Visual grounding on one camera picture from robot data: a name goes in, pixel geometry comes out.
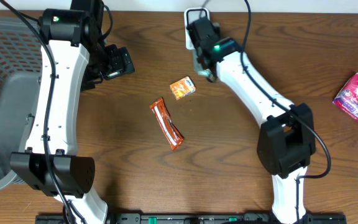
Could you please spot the orange-red snack bar wrapper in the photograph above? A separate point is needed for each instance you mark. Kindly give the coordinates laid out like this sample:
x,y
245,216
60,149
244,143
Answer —
x,y
172,134

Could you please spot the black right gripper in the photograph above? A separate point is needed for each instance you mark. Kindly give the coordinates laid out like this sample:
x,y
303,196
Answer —
x,y
196,48

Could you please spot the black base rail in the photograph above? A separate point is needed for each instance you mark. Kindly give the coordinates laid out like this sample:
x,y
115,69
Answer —
x,y
135,218

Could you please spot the grey plastic mesh basket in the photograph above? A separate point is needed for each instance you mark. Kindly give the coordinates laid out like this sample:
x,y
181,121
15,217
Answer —
x,y
20,71

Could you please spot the mint green wipes pack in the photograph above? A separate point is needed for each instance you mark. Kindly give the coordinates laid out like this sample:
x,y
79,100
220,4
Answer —
x,y
197,67

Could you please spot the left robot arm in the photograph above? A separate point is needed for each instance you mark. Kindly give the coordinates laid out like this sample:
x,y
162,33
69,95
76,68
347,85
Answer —
x,y
75,58

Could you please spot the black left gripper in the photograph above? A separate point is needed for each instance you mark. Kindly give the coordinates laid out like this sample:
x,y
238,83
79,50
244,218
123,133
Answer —
x,y
120,62

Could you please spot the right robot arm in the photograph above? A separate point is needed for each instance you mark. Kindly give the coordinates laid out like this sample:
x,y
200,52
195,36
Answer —
x,y
286,134

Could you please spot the small orange tissue pack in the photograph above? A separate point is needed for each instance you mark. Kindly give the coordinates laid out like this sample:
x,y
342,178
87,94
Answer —
x,y
182,88

